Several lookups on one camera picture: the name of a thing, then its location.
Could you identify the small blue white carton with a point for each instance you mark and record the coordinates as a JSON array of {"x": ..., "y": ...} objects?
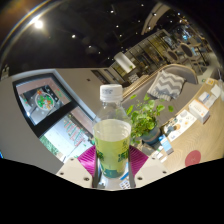
[{"x": 166, "y": 144}]

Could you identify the window with festive stickers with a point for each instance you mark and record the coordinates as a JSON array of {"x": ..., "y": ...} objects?
[{"x": 43, "y": 103}]

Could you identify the small yellow card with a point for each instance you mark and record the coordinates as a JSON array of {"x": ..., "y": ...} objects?
[{"x": 210, "y": 81}]

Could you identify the small white blue box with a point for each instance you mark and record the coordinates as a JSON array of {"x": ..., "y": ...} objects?
[{"x": 204, "y": 97}]

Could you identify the white printed menu sheet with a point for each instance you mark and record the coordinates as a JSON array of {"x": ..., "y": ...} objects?
[{"x": 183, "y": 121}]

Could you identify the grey white chevron pillow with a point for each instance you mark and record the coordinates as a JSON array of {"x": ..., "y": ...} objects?
[{"x": 166, "y": 85}]

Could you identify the group of dining chairs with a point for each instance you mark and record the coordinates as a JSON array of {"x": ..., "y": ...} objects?
[{"x": 186, "y": 50}]

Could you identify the group of ceiling lights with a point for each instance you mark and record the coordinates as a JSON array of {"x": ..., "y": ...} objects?
[{"x": 38, "y": 24}]

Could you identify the white paper napkin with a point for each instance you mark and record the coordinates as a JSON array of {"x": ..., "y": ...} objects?
[{"x": 216, "y": 90}]

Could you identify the clear green-label drink bottle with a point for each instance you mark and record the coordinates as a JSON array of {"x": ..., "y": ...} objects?
[{"x": 111, "y": 146}]

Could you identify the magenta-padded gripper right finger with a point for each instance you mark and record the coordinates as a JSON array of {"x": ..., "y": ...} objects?
[{"x": 137, "y": 160}]

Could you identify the flat round red coaster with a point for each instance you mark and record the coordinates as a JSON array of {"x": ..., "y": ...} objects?
[{"x": 192, "y": 158}]

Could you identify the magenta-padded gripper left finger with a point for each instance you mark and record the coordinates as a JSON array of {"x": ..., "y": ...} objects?
[{"x": 87, "y": 160}]

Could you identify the white box with orange print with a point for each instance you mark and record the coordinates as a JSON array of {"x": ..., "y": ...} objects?
[{"x": 199, "y": 110}]

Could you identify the green potted plant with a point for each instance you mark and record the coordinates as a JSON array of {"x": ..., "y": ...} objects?
[{"x": 145, "y": 118}]

